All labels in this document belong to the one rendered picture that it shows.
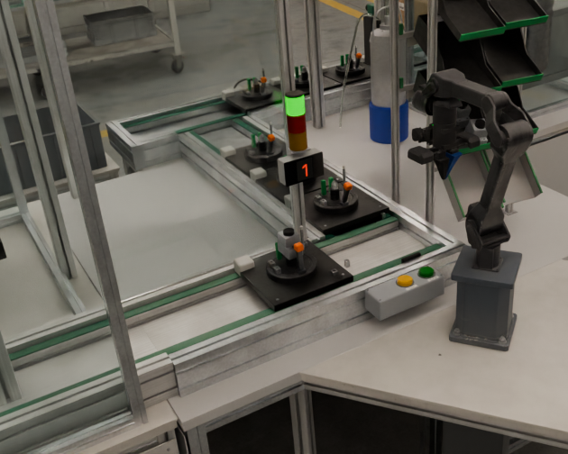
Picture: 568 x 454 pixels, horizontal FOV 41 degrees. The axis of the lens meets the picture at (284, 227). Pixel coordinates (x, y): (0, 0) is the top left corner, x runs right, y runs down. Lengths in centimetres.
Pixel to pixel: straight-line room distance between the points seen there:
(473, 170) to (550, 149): 103
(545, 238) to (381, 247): 51
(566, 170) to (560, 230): 97
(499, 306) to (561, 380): 22
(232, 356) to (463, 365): 56
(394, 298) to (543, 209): 81
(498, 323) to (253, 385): 61
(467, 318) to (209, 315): 66
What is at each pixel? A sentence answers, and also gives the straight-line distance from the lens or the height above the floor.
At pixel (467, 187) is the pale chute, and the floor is 105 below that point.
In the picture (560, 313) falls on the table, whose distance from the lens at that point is 211.
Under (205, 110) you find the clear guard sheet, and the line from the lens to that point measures 193.
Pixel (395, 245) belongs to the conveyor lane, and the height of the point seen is 92.
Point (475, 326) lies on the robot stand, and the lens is 194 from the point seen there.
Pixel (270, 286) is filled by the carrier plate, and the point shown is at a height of 97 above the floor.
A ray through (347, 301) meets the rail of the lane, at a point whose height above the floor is 94.
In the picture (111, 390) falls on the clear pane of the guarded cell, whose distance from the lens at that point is 175.
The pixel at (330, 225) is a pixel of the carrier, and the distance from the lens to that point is 225.
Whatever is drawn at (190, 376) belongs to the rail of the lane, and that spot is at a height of 91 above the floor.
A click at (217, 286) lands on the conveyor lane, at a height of 94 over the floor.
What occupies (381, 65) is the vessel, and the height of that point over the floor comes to 118.
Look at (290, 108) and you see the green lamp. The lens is 199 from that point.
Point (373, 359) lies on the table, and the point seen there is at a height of 86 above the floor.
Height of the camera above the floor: 207
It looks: 29 degrees down
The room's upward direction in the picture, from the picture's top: 5 degrees counter-clockwise
